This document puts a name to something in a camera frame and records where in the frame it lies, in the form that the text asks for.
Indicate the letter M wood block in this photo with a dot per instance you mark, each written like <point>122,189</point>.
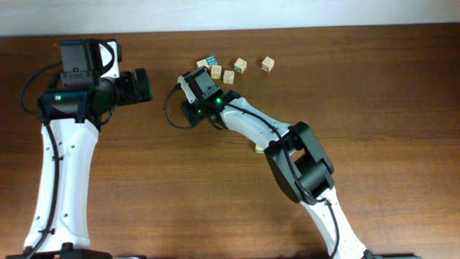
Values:
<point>259,149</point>

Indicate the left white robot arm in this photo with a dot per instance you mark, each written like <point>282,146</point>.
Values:
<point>71,119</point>

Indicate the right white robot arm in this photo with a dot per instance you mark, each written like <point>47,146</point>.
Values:
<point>298,162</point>

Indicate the yellow letter K block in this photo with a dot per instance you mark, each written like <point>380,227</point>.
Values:
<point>216,71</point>

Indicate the wood block red E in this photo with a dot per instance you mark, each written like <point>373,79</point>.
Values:
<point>228,77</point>

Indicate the blue top wood block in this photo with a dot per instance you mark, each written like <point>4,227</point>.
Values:
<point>211,60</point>

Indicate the far red wood block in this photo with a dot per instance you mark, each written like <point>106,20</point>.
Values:
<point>267,64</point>

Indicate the wood block blue side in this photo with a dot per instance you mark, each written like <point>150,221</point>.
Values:
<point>201,63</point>

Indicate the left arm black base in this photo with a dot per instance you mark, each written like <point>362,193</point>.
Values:
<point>70,253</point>

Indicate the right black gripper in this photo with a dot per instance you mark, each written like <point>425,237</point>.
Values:
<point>187,109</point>

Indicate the green letter N block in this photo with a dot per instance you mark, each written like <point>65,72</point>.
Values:
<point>240,65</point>

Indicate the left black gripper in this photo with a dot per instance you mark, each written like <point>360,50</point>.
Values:
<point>132,91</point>

